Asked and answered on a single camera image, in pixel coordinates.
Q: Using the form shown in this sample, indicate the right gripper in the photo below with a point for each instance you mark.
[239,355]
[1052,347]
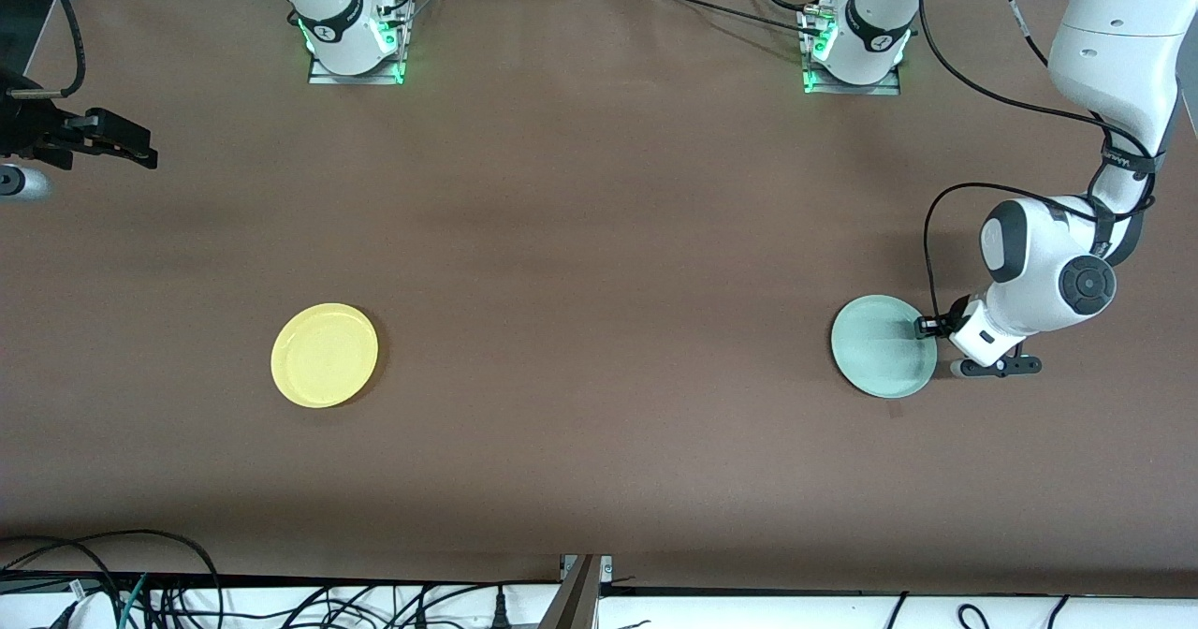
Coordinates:
[30,130]

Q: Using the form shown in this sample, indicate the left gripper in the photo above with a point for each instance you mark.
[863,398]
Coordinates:
[957,313]

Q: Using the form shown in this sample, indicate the pale green plate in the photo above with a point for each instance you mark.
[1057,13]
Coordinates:
[870,348]

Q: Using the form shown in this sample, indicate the yellow plate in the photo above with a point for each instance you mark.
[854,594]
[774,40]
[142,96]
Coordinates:
[325,356]

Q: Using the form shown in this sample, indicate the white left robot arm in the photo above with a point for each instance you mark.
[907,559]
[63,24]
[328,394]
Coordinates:
[1114,49]

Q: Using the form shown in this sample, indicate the brown table cover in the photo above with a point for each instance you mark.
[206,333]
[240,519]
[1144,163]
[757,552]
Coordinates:
[599,236]

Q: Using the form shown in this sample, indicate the black power plug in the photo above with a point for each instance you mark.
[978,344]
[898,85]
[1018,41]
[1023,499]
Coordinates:
[500,615]

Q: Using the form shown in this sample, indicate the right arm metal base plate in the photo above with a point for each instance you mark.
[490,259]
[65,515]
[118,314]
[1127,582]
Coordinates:
[318,77]

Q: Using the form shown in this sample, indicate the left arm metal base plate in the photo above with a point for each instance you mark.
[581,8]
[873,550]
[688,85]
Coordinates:
[884,89]

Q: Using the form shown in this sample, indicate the aluminium profile post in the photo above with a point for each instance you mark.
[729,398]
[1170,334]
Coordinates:
[580,601]

